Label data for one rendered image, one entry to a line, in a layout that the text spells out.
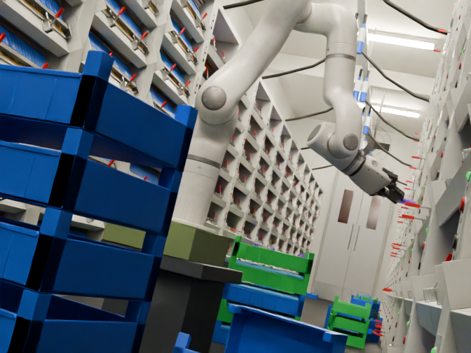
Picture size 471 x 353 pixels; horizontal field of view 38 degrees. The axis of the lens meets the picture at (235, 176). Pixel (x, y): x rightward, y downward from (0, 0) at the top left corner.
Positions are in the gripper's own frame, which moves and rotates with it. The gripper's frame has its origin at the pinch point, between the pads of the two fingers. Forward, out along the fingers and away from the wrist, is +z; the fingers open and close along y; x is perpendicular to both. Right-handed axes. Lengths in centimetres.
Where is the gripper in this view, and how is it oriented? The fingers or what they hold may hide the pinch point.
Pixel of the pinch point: (395, 195)
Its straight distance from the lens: 210.9
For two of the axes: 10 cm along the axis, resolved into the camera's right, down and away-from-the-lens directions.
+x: -3.2, 6.9, -6.5
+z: 7.9, 5.7, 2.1
